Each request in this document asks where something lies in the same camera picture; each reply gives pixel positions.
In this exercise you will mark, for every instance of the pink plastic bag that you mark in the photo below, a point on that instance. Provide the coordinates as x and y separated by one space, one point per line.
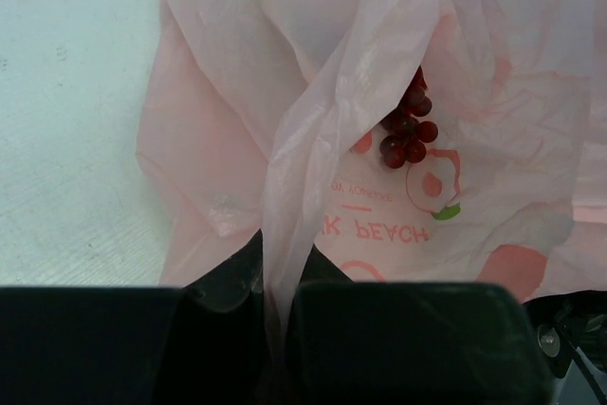
263 116

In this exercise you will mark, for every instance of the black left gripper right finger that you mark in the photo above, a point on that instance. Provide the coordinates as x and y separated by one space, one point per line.
410 343

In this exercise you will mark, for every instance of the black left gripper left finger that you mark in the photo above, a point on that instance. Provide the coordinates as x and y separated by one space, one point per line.
202 343

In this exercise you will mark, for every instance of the red fake grape bunch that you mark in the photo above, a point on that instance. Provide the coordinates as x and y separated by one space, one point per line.
408 133

